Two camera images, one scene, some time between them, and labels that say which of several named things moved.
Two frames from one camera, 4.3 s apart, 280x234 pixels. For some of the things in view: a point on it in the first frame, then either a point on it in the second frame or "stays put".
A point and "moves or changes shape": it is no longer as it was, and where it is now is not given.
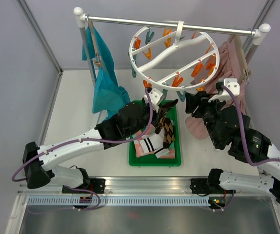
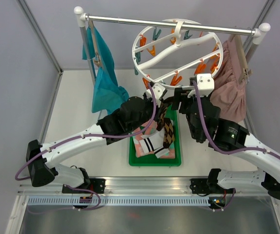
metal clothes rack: [261, 31] stays put
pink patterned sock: [139, 149] stays put
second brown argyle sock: [169, 132] stays put
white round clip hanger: [173, 60] moves or changes shape
